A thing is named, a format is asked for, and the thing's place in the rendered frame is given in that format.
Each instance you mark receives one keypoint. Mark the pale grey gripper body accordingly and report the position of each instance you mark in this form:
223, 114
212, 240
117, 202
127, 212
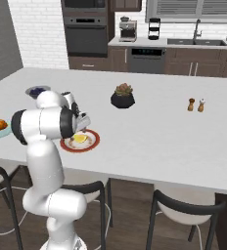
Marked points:
82, 122

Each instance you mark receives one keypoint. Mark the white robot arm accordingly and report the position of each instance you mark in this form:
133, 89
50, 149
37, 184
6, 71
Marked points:
42, 162

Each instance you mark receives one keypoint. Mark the yellow lemon wedge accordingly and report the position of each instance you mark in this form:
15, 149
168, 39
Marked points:
80, 138

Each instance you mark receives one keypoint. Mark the dark blue bowl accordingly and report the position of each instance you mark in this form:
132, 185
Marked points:
37, 91

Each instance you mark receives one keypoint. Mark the red rimmed white plate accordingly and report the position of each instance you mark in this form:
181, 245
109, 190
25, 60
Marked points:
86, 146

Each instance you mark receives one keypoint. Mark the succulent in black pot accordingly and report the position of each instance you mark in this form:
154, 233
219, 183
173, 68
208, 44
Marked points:
122, 97

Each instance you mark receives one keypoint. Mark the brown base cupboard run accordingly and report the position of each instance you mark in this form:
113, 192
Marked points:
115, 60
200, 63

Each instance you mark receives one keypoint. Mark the pale teal plate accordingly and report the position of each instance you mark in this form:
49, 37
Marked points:
4, 133

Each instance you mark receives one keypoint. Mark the dark grey dishwasher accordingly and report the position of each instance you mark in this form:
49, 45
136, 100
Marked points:
147, 60

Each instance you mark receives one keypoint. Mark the silver coffee machine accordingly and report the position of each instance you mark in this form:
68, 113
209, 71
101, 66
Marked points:
127, 31

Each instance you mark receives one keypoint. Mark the brown pepper mill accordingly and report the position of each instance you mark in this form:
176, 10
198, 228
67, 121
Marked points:
191, 105

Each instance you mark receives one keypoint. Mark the brown white-topped salt mill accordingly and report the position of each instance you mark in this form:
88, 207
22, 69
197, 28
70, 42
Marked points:
201, 105

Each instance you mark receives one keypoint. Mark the grey sink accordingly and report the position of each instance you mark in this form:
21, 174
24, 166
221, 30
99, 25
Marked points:
197, 42

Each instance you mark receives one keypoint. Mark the silver tap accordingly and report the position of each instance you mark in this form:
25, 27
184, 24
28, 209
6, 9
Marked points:
197, 29

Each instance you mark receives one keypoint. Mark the grey window blinds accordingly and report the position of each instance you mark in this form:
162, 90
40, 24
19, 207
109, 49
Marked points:
190, 9

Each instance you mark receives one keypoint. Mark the black frame white seat chair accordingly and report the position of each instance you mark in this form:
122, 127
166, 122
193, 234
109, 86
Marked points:
184, 208
92, 188
1, 175

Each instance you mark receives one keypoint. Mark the dark grey wall oven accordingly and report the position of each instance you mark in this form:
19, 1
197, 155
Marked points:
85, 32

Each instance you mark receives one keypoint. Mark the brown wall cupboard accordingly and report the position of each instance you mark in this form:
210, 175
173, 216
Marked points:
125, 4

